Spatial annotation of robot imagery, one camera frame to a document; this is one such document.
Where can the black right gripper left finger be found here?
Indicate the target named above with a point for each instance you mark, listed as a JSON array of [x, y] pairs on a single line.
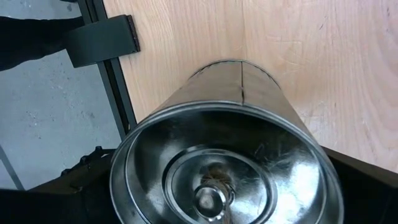
[[62, 205]]

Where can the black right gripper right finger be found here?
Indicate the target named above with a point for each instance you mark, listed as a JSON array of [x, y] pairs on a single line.
[[373, 199]]

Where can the metal cylinder candle holder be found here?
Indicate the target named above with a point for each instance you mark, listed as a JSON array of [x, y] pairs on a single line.
[[217, 140]]

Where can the black table clamp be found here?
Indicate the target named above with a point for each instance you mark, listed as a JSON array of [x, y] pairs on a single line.
[[102, 40]]

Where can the black aluminium table frame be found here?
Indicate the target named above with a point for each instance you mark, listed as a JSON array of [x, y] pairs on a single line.
[[113, 84]]

